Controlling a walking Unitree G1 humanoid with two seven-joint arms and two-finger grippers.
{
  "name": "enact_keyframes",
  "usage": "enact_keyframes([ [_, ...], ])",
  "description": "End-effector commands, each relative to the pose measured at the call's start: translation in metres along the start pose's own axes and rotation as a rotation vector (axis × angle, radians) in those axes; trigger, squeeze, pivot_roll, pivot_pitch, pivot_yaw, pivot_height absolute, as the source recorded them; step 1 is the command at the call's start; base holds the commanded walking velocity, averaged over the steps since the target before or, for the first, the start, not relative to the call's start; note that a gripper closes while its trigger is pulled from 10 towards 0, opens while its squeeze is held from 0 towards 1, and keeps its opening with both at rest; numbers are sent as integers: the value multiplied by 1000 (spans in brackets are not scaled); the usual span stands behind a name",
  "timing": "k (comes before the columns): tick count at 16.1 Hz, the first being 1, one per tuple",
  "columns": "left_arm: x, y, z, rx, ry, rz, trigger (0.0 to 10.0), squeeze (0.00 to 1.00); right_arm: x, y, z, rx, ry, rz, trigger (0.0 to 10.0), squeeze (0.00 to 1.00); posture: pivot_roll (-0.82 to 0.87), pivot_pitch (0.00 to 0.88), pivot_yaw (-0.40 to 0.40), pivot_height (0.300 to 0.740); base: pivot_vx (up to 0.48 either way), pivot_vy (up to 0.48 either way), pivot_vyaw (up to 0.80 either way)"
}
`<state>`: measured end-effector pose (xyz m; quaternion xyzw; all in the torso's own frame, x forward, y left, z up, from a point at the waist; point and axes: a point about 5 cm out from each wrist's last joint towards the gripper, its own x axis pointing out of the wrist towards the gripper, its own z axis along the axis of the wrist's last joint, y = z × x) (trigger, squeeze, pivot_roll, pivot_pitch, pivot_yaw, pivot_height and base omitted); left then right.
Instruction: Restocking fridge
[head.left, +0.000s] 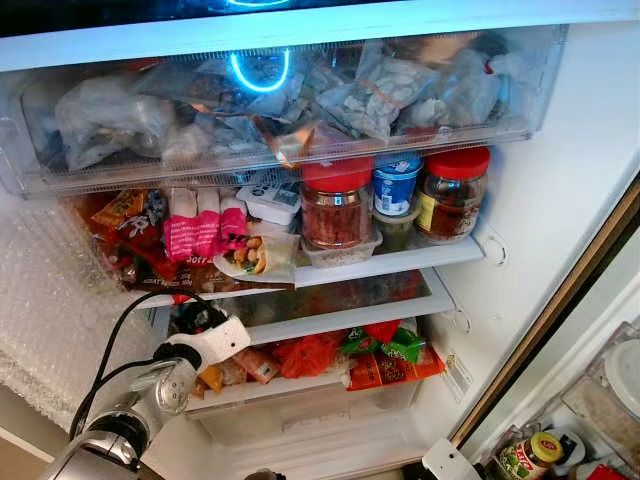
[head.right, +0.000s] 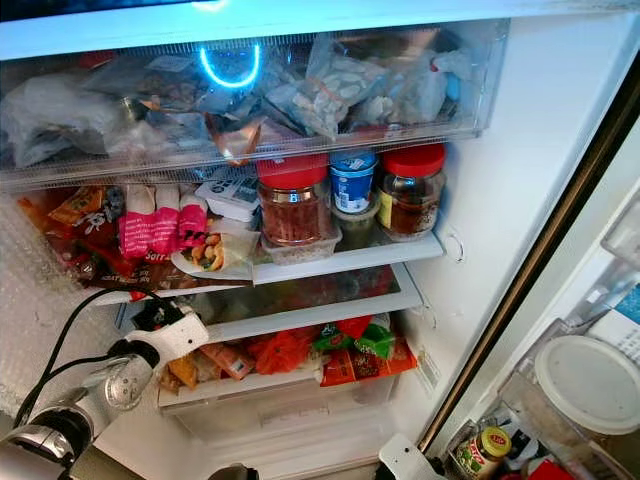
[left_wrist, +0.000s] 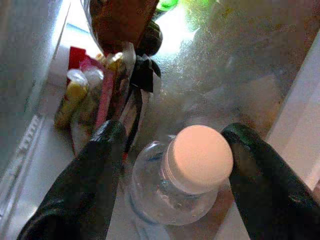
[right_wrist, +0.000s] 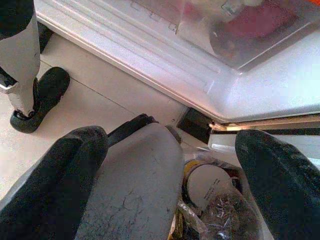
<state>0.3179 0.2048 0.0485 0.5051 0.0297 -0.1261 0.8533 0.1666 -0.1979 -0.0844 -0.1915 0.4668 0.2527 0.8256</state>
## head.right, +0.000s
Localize blue white carton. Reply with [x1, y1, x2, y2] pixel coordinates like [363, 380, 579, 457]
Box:
[585, 285, 640, 363]

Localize clear bag pale contents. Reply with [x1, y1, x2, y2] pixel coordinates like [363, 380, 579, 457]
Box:
[395, 40, 469, 127]

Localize clear crisper drawer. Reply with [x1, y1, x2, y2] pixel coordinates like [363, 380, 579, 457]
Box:
[157, 372, 402, 442]

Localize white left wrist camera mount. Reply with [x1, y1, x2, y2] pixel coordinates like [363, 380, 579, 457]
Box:
[112, 312, 212, 372]

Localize clear plastic food container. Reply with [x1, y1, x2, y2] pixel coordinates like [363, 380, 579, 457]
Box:
[260, 226, 342, 266]

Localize red mesh bag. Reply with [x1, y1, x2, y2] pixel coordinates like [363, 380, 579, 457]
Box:
[245, 328, 313, 377]

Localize small yellow packet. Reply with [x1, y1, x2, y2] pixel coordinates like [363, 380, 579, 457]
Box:
[165, 360, 200, 391]

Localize pinkish sausage packet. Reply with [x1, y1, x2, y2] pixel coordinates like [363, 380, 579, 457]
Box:
[200, 343, 252, 382]

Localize green snack package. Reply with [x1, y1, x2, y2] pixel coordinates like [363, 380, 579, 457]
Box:
[310, 318, 389, 360]

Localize small white tub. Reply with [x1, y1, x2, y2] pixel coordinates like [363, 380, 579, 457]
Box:
[195, 178, 261, 224]

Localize grey frosted plastic bag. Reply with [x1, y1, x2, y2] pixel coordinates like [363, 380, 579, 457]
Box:
[2, 75, 131, 166]

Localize fridge door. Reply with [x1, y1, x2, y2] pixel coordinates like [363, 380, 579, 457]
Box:
[418, 60, 640, 480]

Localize pink snack packet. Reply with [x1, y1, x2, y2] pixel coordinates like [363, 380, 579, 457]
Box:
[153, 185, 183, 256]
[180, 190, 210, 251]
[118, 185, 156, 261]

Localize orange snack bag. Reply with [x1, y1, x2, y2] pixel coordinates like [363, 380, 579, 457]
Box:
[48, 185, 127, 241]

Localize blue yogurt cup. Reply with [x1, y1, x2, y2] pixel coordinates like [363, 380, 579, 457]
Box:
[328, 150, 380, 215]

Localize clear door bin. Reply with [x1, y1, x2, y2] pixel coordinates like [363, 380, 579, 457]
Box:
[445, 320, 640, 480]

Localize packaged wrap sandwich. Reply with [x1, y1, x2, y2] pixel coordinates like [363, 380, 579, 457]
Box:
[170, 230, 257, 282]

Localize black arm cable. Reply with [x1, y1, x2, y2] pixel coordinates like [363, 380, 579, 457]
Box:
[38, 288, 177, 429]

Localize flat red package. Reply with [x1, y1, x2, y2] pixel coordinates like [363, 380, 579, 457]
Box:
[60, 240, 253, 292]

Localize bubble wrap sheet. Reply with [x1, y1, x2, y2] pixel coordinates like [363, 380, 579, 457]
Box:
[0, 190, 131, 417]

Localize small red item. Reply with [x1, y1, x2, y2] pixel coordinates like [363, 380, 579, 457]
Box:
[525, 460, 577, 480]

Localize yellow-lid jar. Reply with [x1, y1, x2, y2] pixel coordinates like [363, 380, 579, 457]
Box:
[452, 427, 515, 480]

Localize white-trimmed glass shelf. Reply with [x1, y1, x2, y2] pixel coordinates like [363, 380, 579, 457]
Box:
[105, 232, 447, 300]
[115, 265, 425, 344]

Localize orange-red flat packet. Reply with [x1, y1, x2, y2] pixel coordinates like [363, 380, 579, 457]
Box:
[318, 343, 407, 389]

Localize white fridge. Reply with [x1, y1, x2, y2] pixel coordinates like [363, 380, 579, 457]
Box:
[0, 0, 640, 480]

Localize red-lid jar reddish contents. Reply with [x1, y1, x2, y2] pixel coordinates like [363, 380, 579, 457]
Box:
[257, 153, 334, 248]

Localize white-lid round container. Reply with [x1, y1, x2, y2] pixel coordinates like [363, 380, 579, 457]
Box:
[533, 335, 640, 437]

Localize clear bag white seeds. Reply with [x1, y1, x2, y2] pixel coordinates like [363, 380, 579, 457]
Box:
[275, 35, 396, 136]

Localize clear fridge drawer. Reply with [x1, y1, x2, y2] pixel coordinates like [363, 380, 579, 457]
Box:
[0, 20, 511, 193]

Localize small clear jar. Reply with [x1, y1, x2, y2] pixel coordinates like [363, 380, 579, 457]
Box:
[332, 208, 379, 250]

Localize red-lid jar yellow label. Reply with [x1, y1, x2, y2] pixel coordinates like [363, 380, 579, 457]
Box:
[375, 143, 448, 242]

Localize copper foil bag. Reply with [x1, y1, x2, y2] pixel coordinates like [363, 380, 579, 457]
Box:
[205, 112, 297, 164]

